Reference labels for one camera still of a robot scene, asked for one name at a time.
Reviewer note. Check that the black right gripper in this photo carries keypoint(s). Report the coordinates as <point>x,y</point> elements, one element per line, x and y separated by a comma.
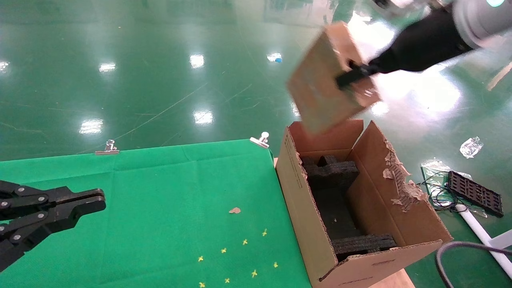
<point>420,44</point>

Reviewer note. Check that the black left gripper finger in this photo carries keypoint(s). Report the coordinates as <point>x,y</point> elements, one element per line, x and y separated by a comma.
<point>48,224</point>
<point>40,196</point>

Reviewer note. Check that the small brown cardboard box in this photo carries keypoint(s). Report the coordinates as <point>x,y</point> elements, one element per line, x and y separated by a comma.
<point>316,92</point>

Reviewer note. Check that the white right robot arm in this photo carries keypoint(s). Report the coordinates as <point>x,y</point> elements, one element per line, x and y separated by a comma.
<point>484,20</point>

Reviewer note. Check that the large open cardboard carton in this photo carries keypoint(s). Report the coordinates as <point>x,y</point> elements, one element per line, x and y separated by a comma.
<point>304,208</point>

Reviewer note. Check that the silver binder clip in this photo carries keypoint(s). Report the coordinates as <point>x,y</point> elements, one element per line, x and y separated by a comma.
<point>262,140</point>
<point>108,150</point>

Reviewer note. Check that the green table cloth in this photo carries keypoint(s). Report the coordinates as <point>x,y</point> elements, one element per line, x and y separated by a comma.
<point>140,208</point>

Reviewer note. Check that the black foam insert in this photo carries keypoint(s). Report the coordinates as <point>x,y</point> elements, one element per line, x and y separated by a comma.
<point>332,176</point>

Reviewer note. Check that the clear plastic bag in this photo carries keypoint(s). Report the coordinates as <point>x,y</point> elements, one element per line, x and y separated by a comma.
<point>434,172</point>

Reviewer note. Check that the crumpled clear plastic wrap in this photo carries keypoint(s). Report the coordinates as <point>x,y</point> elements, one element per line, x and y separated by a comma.
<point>471,147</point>

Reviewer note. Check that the black perforated plastic tray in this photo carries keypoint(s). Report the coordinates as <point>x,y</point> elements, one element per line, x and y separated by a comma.
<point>476,194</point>

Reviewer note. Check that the small tan paper scrap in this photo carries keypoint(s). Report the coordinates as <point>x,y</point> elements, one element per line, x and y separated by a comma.
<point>234,210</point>

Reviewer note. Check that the white metal stand leg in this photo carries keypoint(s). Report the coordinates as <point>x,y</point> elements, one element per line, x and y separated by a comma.
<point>480,228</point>

